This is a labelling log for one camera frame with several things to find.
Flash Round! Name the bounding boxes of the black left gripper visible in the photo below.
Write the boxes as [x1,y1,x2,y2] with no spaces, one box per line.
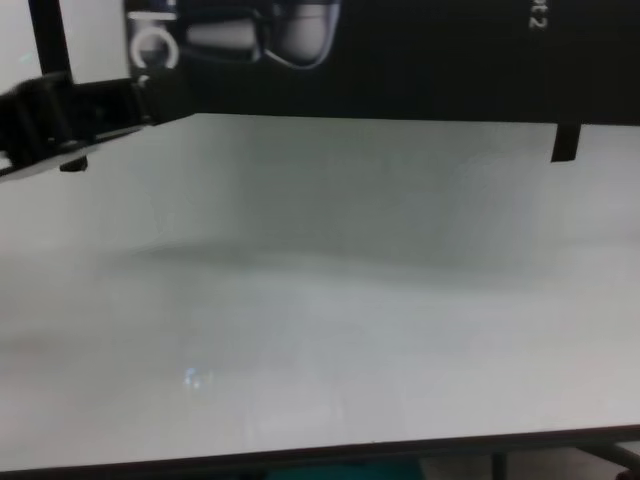
[0,68,197,177]

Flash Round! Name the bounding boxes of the grey diagonal table bar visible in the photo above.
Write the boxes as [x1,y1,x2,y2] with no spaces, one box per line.
[564,442,640,474]

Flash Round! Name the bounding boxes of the black robot print poster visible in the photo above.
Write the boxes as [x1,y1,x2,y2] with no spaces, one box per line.
[124,0,640,126]

